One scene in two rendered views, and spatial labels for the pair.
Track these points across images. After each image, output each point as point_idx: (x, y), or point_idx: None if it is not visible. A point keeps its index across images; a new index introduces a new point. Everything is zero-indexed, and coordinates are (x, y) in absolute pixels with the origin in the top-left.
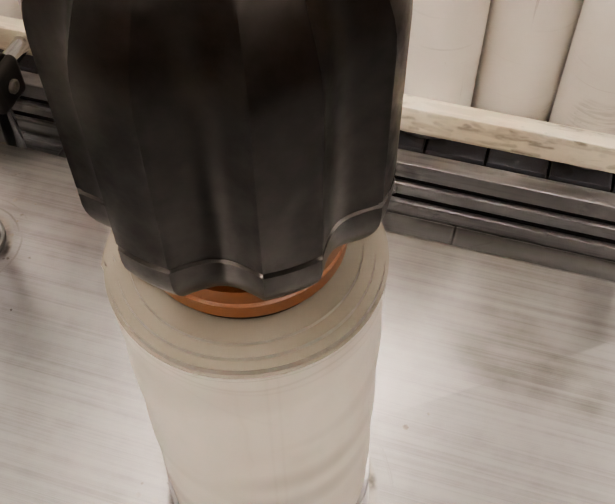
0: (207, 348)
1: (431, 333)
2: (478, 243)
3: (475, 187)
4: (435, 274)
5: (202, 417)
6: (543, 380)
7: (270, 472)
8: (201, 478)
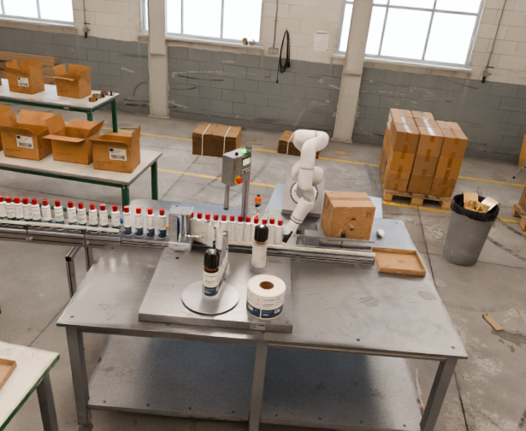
0: (260, 245)
1: (267, 260)
2: None
3: (268, 251)
4: (266, 256)
5: (259, 250)
6: (276, 262)
7: (262, 256)
8: (257, 257)
